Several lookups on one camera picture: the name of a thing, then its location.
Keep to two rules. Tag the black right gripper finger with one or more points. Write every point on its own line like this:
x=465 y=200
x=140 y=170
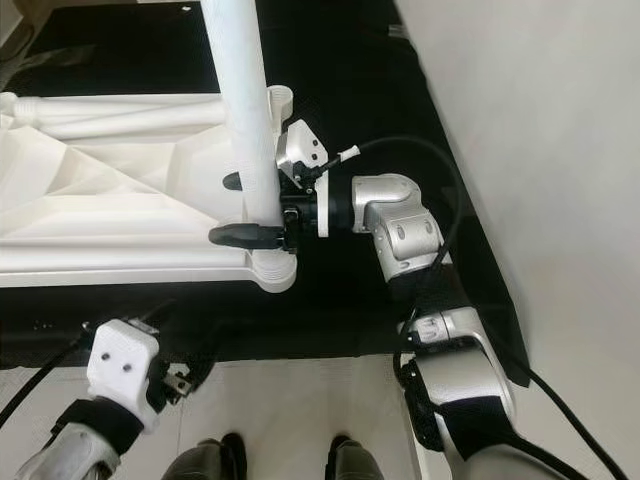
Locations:
x=234 y=182
x=248 y=236

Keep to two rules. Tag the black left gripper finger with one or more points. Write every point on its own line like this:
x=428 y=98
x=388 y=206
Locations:
x=205 y=355
x=160 y=312

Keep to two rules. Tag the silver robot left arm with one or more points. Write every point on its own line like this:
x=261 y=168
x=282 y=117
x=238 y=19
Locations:
x=75 y=460

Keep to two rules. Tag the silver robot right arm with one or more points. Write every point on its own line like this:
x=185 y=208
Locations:
x=400 y=225

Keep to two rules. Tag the white plastic children table top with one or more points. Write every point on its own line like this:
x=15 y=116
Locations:
x=120 y=190

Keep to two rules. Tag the grey robot left leg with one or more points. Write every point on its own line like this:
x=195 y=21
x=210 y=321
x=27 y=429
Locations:
x=205 y=465

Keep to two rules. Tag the black tablecloth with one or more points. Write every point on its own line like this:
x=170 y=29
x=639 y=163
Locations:
x=360 y=320

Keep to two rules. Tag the small grey tape patch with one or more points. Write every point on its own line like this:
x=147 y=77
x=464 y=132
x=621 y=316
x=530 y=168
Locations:
x=396 y=30

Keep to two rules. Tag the long shiny tape strip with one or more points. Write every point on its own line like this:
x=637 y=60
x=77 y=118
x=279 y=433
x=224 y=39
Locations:
x=50 y=58

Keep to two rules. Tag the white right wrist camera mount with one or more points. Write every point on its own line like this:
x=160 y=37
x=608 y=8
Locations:
x=300 y=145

